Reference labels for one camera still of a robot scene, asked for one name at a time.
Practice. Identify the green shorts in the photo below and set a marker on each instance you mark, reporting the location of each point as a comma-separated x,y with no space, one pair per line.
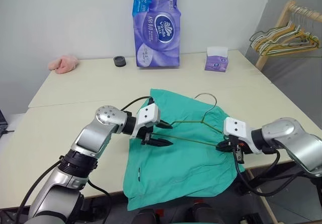
176,163

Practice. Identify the wooden table leg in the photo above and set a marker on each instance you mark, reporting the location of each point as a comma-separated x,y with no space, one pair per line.
262,198

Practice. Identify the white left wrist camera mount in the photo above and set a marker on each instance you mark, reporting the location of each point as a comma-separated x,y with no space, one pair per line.
149,115

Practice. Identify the wooden clothes rack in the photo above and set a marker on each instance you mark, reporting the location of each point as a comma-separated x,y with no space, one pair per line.
283,17

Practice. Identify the small purple tissue pack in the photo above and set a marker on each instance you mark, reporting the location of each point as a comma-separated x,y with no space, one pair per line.
216,60

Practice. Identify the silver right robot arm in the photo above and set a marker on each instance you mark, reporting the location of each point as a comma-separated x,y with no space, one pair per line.
296,143

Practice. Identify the pink cloth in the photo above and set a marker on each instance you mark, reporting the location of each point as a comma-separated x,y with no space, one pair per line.
64,63

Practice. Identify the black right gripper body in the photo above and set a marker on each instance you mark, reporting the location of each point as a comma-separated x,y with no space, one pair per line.
237,148

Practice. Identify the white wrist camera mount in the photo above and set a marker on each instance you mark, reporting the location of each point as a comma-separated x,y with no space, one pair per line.
235,127
149,115

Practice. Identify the black round puck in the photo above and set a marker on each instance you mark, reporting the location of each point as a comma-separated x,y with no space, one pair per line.
119,61

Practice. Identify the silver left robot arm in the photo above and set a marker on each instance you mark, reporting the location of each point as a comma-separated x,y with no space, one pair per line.
88,138

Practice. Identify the large purple tissue pack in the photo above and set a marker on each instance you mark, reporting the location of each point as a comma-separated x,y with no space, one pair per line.
158,32

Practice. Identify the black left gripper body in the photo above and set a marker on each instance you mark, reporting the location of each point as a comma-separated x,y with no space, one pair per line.
145,134

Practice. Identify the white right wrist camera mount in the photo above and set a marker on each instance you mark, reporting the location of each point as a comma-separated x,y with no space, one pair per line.
235,127

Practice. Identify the dark laptop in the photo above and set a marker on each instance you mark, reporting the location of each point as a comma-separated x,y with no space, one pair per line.
2,123

